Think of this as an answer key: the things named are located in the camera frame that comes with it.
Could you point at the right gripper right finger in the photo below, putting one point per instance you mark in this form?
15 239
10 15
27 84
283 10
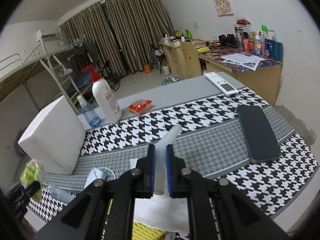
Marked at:
177 183

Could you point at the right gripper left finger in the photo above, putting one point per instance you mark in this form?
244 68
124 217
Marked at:
146 178

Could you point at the yellow foam net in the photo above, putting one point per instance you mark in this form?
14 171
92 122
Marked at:
143 232

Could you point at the blue face mask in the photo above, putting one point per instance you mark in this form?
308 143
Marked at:
103 173

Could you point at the red snack packet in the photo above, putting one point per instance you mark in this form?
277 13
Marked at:
140 106

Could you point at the white lotion pump bottle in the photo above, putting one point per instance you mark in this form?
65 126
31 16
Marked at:
104 96

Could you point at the houndstooth table cloth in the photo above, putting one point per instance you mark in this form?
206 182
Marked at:
211 142

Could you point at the blue spray bottle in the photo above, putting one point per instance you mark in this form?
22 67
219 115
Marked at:
89 113

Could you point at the black smartphone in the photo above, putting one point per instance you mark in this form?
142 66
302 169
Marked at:
262 145

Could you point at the white styrofoam box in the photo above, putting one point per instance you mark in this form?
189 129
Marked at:
55 137

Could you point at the black folding chair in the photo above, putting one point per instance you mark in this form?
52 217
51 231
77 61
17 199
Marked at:
110 76

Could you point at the orange floor container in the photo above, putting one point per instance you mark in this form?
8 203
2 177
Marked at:
147 68

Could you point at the white remote control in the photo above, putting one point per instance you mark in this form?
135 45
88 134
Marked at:
221 84

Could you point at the wooden desk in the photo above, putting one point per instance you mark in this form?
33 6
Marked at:
264 81

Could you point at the metal bunk bed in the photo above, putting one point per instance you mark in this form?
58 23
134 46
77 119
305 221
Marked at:
64 66

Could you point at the white papers on desk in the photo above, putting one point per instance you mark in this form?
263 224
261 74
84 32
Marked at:
246 60

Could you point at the brown curtains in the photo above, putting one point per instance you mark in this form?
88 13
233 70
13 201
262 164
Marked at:
124 32

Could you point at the white air conditioner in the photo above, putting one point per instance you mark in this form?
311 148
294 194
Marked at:
47 33

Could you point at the anime wall poster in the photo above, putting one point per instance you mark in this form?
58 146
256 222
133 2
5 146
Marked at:
223 7

